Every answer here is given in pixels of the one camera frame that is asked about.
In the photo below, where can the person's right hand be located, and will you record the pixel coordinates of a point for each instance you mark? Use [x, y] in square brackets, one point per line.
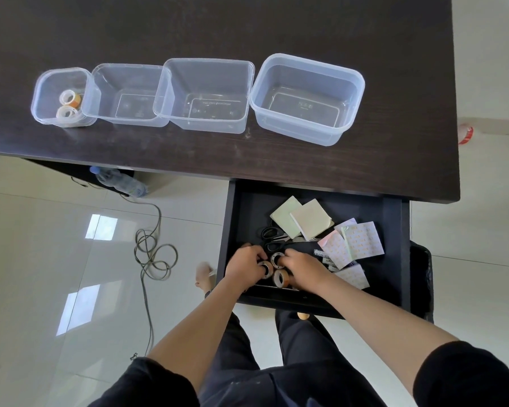
[307, 273]

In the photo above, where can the person's left hand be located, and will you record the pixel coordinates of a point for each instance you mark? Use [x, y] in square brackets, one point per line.
[241, 267]

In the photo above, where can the person's left fingers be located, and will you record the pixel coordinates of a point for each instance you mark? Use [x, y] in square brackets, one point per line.
[256, 253]

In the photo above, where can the person's right fingers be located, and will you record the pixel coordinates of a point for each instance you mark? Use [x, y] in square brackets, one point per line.
[287, 259]

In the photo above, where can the grey core tape roll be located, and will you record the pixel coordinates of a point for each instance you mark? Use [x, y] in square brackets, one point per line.
[267, 271]
[275, 261]

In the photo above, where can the person's left forearm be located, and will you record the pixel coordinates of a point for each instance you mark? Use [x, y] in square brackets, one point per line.
[195, 330]

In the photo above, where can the person's right forearm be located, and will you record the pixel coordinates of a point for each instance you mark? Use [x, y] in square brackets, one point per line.
[381, 322]

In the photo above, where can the black stapler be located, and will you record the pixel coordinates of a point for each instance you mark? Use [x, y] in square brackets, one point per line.
[303, 248]

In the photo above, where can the brown core tape roll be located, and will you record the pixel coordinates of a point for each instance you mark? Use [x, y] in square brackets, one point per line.
[282, 280]

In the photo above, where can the black desk drawer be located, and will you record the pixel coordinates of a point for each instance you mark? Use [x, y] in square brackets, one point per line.
[246, 216]

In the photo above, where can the small white labelled box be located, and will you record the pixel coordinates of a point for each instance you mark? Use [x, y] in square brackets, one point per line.
[327, 261]

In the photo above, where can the pale green sticky note pad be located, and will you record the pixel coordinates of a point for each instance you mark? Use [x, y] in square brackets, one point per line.
[283, 216]

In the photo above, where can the pink patterned note pad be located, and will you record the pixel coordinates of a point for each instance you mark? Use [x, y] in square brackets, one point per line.
[334, 250]

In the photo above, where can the pale yellow sticky note pad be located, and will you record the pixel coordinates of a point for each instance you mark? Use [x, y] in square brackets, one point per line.
[311, 218]

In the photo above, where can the person's left foot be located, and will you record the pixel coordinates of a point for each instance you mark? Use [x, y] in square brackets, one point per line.
[204, 277]

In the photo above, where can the person's foot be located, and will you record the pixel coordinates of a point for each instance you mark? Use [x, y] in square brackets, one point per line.
[303, 316]
[204, 277]

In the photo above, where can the person's right foot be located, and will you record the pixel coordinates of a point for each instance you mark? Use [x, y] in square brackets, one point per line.
[303, 316]

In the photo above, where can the white orange-patterned note pad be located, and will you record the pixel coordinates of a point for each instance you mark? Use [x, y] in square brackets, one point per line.
[354, 276]
[362, 240]
[345, 223]

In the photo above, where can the black trousers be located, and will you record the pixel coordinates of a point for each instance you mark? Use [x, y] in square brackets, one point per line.
[297, 360]

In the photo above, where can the black bin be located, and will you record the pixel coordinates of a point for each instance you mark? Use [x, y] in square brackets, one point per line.
[422, 279]

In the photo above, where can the clear plastic water bottle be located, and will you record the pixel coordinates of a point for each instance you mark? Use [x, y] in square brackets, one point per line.
[118, 180]

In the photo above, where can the large clear plastic container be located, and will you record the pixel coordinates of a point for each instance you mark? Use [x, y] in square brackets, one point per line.
[305, 80]

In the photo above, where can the deep clear plastic container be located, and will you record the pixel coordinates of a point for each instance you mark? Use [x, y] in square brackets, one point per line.
[203, 80]

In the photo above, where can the medium clear plastic container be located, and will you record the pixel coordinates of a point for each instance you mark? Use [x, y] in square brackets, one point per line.
[127, 80]

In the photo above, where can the red and white bottle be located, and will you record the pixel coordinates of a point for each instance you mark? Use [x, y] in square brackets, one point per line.
[465, 134]

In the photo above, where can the black shirt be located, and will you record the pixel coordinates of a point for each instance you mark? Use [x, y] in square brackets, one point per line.
[471, 377]

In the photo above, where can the orange core tape roll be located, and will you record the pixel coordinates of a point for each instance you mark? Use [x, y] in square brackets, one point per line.
[75, 100]

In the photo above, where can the white core tape roll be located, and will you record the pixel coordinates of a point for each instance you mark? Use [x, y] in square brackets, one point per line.
[60, 112]

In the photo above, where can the small square clear plastic container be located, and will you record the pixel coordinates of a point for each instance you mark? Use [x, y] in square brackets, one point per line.
[46, 110]

